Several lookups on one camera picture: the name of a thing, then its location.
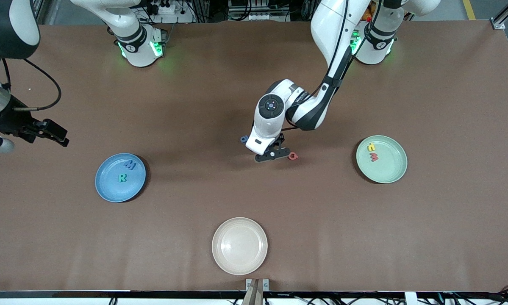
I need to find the metal table edge bracket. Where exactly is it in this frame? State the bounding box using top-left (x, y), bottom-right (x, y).
top-left (246, 278), bottom-right (269, 292)

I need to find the blue plate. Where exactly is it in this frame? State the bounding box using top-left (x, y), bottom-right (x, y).
top-left (95, 153), bottom-right (147, 203)

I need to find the white power strip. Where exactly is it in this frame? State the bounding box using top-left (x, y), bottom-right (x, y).
top-left (150, 0), bottom-right (195, 24)
top-left (230, 11), bottom-right (290, 22)

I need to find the aluminium frame profile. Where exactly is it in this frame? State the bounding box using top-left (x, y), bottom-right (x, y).
top-left (33, 0), bottom-right (51, 25)
top-left (489, 0), bottom-right (508, 31)

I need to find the beige plate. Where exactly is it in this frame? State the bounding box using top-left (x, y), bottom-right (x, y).
top-left (212, 217), bottom-right (268, 276)

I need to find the green plate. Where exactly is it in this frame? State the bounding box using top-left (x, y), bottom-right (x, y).
top-left (356, 135), bottom-right (408, 184)

